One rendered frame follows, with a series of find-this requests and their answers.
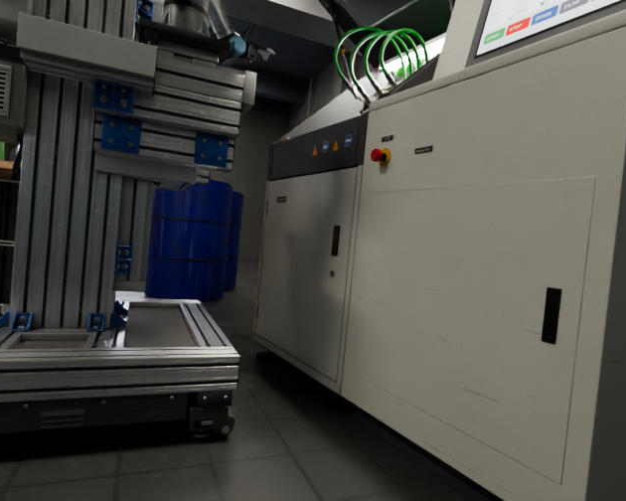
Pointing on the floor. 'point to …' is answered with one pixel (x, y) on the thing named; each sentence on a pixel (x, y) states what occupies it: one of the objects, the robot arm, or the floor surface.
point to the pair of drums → (194, 243)
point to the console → (510, 273)
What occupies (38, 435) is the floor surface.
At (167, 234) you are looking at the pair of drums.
